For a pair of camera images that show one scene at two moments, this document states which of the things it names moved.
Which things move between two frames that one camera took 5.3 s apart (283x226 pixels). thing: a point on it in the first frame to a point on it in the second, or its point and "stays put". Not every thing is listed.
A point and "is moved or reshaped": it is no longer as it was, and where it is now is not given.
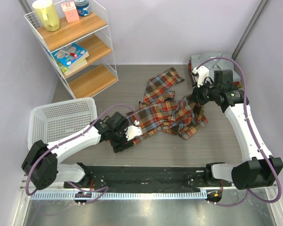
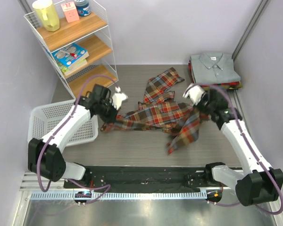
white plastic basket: x=53 y=123 stays put
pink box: x=70 y=10 stays put
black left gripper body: x=119 y=139 to x=107 y=111
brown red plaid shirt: x=160 y=110 is moved or reshaped
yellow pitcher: x=45 y=10 stays put
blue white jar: x=83 y=7 stays put
